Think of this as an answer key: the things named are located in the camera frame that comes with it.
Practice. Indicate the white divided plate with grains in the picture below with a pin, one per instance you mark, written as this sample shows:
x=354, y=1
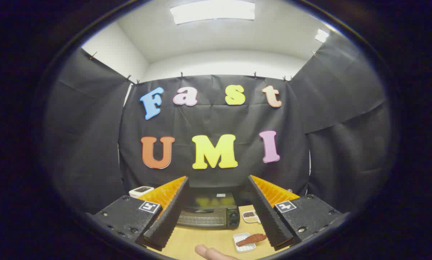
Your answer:
x=250, y=216

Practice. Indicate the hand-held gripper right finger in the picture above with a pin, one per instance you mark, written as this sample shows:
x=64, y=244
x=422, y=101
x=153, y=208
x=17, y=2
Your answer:
x=268, y=216

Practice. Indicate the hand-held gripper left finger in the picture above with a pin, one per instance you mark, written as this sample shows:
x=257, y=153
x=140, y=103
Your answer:
x=167, y=216

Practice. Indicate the white rectangular plate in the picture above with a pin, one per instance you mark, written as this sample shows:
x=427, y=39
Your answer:
x=245, y=247

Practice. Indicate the small ceiling light panel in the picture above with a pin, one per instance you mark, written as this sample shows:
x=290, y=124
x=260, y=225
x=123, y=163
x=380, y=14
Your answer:
x=321, y=35

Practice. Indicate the large ceiling light panel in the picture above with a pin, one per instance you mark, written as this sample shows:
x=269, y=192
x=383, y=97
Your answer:
x=212, y=11

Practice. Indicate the black toaster oven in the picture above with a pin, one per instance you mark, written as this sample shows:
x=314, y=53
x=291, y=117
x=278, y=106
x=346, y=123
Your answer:
x=208, y=213

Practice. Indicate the white bread toaster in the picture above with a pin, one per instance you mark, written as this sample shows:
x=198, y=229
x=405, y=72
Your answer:
x=140, y=191

